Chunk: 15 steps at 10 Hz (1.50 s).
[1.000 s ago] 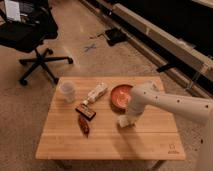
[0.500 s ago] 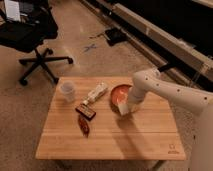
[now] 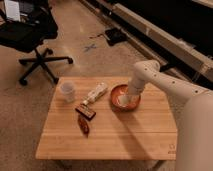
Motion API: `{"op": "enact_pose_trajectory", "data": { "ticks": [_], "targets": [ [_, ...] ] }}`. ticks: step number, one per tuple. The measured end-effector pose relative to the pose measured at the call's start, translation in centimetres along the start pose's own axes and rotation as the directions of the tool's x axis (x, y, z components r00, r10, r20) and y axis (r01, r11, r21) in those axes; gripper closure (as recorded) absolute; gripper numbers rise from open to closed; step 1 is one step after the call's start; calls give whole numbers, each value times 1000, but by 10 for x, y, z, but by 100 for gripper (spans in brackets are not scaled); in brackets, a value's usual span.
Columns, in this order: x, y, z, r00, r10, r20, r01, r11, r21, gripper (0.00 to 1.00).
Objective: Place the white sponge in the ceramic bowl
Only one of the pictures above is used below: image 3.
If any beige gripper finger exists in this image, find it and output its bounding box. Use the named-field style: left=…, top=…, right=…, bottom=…
left=125, top=94, right=133, bottom=103

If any black office chair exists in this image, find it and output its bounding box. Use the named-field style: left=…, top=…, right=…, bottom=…
left=0, top=0, right=73, bottom=86

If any red brown snack packet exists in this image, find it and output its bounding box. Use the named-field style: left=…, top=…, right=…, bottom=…
left=78, top=115, right=90, bottom=136

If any black bag on floor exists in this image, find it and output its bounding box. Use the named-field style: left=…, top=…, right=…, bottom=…
left=105, top=28, right=127, bottom=46

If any orange ceramic bowl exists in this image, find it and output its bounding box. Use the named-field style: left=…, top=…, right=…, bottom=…
left=110, top=84, right=141, bottom=111

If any white wrapped snack bar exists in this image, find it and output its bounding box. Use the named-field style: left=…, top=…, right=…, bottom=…
left=83, top=83, right=108, bottom=105

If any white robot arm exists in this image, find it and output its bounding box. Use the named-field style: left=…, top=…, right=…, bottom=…
left=128, top=60, right=213, bottom=171

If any dark brown chocolate box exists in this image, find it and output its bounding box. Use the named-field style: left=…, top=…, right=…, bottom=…
left=75, top=104, right=96, bottom=120

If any translucent plastic cup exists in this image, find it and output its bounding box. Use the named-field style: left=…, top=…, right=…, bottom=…
left=59, top=82, right=75, bottom=102

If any white sponge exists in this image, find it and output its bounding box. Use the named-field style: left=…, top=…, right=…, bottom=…
left=118, top=94, right=139, bottom=107

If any white paper on chair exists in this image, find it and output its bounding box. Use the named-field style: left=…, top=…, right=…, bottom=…
left=4, top=0, right=21, bottom=21

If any long beige rail beam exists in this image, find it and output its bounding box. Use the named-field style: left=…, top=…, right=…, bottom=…
left=80, top=0, right=213, bottom=84

